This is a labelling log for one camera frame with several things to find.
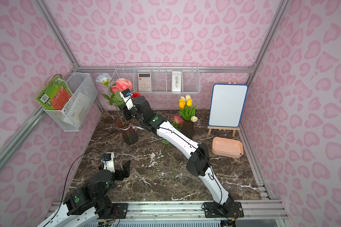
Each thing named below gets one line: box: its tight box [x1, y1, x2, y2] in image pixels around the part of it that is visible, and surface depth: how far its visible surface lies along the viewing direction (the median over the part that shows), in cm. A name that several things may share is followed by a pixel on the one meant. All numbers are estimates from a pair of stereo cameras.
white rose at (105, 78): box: [95, 72, 124, 126], surface depth 85 cm
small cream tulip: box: [190, 115, 198, 123], surface depth 78 cm
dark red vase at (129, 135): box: [115, 116, 138, 145], surface depth 95 cm
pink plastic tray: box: [211, 136, 244, 159], surface depth 97 cm
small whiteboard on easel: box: [207, 83, 249, 138], surface depth 95 cm
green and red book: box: [35, 74, 73, 111], surface depth 73 cm
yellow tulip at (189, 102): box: [186, 97, 193, 107], surface depth 84 cm
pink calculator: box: [137, 73, 151, 92], surface depth 95 cm
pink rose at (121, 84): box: [111, 78, 134, 94], surface depth 69 cm
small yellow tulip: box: [178, 96, 186, 104], surface depth 87 cm
